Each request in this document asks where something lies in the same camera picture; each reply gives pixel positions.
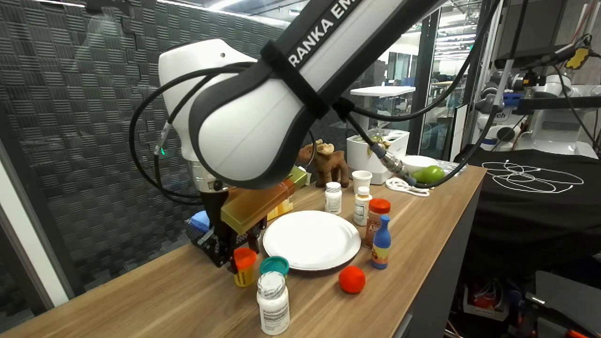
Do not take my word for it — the red ball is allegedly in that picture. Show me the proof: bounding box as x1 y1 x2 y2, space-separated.
339 265 367 295

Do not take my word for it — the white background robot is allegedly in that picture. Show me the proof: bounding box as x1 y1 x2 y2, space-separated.
473 69 601 159

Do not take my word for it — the large white pill bottle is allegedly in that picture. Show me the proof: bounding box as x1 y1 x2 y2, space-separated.
256 271 291 336

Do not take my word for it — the small white pill bottle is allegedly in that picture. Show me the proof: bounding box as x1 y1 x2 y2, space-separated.
324 181 343 215

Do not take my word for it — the slim white bottle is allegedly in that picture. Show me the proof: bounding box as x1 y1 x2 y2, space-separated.
353 186 373 227

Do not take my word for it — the brown plush moose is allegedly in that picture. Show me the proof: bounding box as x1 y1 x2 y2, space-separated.
298 139 351 189

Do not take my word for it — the teal lid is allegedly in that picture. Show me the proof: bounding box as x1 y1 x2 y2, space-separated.
259 256 290 278

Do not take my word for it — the white paper cup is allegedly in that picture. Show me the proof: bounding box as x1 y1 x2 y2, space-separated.
351 169 373 194

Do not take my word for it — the blue bottle with yellow label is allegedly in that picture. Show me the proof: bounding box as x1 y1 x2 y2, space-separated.
371 215 392 270

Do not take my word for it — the coil of white cable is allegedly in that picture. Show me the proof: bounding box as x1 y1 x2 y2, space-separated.
385 177 431 198

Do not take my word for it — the spice bottle with orange lid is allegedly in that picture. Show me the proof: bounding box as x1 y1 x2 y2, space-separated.
364 198 392 250

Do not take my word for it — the white round table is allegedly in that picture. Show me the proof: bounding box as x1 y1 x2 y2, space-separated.
349 85 417 131

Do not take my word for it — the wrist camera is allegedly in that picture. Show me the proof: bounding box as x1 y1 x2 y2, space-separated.
220 165 308 236

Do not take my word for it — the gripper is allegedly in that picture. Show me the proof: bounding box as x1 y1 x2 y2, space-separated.
196 189 262 274

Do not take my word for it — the white appliance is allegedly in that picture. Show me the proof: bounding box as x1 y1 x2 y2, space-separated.
346 129 410 185

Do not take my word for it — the monitor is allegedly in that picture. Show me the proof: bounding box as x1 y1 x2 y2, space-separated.
493 0 579 70

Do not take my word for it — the white bowl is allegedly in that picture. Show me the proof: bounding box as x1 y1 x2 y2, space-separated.
401 154 439 176

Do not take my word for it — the white paper plate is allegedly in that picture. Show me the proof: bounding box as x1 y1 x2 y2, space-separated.
262 210 362 272

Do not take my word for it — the yellow bottle with orange lid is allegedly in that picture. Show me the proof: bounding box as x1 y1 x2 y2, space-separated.
233 247 258 288

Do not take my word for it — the black cloth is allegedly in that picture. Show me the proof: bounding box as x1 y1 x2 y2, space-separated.
453 149 601 284

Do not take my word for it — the blue sponge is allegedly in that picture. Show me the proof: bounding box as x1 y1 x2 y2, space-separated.
190 210 210 233

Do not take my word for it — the green pear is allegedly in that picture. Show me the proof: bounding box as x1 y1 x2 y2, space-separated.
412 165 446 185

